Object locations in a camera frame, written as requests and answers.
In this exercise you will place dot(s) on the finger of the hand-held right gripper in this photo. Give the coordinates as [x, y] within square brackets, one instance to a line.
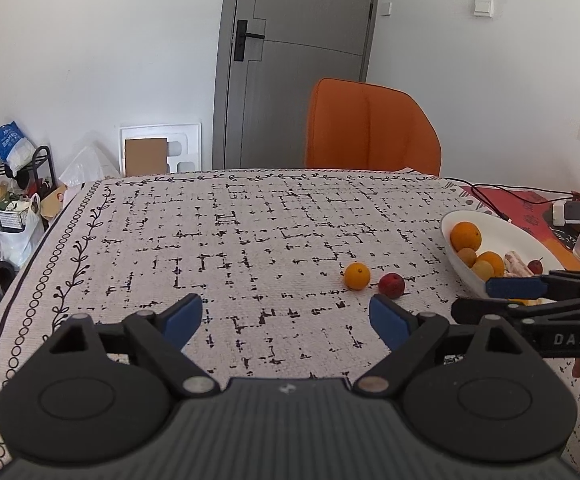
[490, 309]
[515, 287]

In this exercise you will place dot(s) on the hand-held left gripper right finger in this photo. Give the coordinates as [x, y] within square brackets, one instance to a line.
[387, 322]

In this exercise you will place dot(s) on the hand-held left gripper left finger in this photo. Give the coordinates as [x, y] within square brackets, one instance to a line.
[184, 317]

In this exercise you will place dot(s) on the peeled orange segments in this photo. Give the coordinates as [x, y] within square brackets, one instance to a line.
[517, 265]

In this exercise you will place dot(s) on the small red fruit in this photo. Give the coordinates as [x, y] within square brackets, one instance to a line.
[391, 285]
[535, 265]

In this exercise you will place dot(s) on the large orange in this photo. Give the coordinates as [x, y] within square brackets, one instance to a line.
[466, 235]
[492, 261]

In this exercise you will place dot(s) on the white oval bowl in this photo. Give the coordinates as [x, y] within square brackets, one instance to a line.
[515, 240]

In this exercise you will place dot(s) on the small orange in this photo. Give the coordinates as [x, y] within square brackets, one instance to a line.
[357, 276]

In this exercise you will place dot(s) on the small brownish yellow fruit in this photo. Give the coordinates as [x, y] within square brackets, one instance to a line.
[467, 257]

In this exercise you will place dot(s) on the red paper sheet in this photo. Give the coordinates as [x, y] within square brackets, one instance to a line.
[525, 210]

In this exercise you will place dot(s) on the patterned white tablecloth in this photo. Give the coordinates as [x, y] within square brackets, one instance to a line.
[219, 240]

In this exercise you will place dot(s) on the white power adapter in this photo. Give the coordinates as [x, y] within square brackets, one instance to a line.
[567, 212]

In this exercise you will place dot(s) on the brown cardboard sheet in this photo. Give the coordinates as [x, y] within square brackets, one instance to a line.
[145, 156]

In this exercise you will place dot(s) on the brown paper bag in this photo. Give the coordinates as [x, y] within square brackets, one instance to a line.
[52, 205]

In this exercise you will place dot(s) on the clear plastic bag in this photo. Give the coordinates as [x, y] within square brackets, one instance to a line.
[87, 167]

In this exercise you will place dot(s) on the white foam board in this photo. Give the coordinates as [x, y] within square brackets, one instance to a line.
[184, 135]

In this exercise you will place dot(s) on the white plastic shopping bag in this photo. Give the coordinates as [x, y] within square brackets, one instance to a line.
[17, 240]

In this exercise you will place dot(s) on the orange chair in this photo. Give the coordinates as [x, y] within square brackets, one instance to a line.
[370, 125]

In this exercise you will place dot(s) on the black shoe rack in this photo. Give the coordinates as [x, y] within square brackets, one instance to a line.
[45, 165]

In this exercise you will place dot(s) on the blue and white bag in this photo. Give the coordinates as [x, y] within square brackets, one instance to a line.
[12, 146]

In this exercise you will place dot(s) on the grey door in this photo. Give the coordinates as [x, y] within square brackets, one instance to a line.
[300, 60]

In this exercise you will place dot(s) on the large white light switch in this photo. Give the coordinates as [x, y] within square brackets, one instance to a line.
[483, 6]

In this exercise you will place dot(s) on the small white light switch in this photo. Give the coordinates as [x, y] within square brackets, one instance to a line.
[386, 8]

